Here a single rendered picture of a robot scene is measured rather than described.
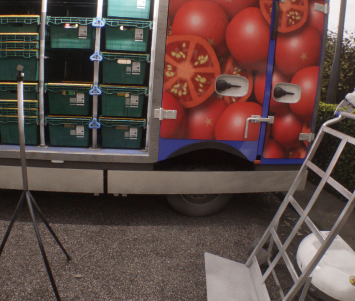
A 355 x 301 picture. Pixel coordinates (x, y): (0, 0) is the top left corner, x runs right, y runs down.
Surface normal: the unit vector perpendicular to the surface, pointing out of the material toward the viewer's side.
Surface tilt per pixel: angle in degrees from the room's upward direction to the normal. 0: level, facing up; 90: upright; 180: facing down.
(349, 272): 0
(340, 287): 57
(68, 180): 90
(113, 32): 94
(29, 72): 92
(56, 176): 90
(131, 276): 0
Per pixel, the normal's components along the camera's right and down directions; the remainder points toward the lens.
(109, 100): 0.14, 0.29
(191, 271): 0.07, -0.97
